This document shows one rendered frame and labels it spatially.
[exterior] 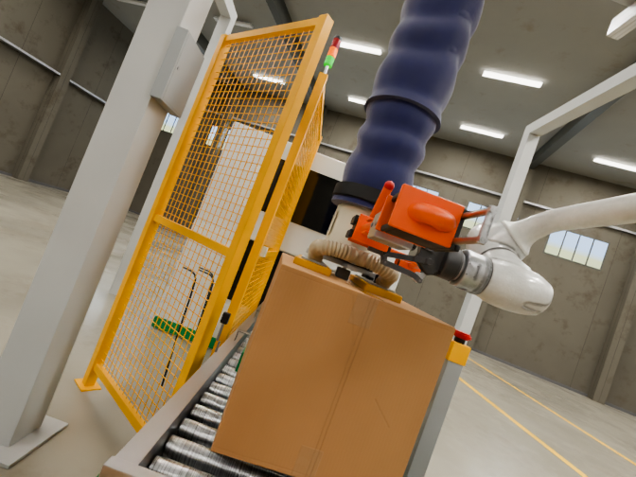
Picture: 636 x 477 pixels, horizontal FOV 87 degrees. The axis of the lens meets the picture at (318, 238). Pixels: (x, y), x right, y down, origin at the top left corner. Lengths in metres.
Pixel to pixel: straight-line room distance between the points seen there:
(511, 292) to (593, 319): 12.21
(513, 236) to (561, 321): 11.78
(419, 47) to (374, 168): 0.36
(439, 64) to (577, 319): 12.04
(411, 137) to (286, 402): 0.74
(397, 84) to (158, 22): 1.06
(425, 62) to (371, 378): 0.82
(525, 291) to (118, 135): 1.47
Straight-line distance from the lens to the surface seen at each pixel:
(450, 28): 1.15
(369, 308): 0.73
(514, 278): 0.82
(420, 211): 0.38
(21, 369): 1.80
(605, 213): 0.90
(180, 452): 1.06
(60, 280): 1.66
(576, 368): 12.99
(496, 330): 12.15
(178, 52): 1.62
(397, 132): 1.00
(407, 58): 1.09
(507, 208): 4.06
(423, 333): 0.78
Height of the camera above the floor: 1.12
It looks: 2 degrees up
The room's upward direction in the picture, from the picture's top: 21 degrees clockwise
